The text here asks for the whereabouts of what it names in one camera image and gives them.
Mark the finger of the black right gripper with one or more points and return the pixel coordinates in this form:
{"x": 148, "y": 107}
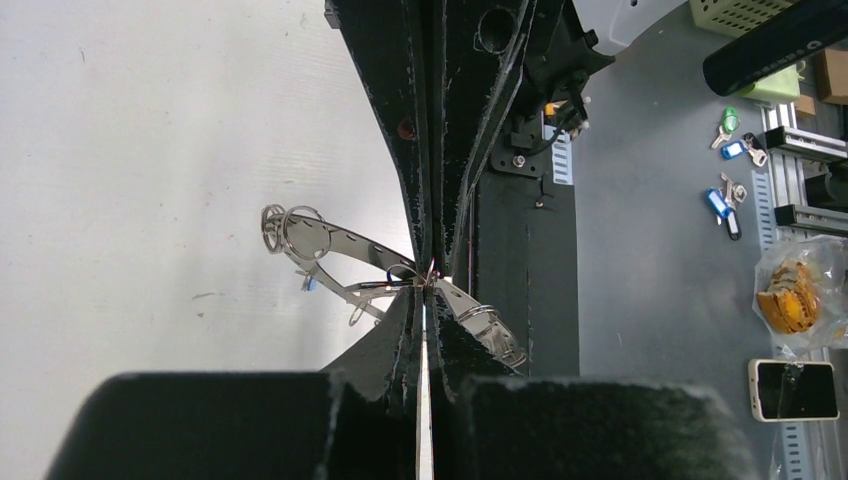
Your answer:
{"x": 384, "y": 40}
{"x": 478, "y": 59}

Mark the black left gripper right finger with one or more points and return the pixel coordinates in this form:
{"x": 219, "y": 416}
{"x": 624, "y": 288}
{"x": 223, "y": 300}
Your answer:
{"x": 490, "y": 422}

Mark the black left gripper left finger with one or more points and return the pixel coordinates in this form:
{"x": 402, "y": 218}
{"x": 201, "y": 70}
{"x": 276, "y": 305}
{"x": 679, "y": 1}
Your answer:
{"x": 354, "y": 421}

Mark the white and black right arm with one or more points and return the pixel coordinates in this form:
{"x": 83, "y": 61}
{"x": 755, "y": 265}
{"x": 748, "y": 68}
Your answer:
{"x": 560, "y": 59}

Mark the green key tag bunch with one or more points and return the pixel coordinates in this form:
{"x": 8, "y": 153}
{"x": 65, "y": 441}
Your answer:
{"x": 729, "y": 123}

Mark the blue key tag bunch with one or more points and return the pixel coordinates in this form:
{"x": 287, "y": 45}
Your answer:
{"x": 724, "y": 203}

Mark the white smartphone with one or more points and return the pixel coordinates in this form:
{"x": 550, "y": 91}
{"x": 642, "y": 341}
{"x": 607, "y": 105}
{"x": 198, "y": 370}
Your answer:
{"x": 788, "y": 391}

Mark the bagged orange food item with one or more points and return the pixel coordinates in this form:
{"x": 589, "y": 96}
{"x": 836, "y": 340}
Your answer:
{"x": 800, "y": 293}

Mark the white slotted cable duct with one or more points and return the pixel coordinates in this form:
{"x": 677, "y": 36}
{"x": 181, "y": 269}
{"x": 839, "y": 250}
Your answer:
{"x": 561, "y": 160}

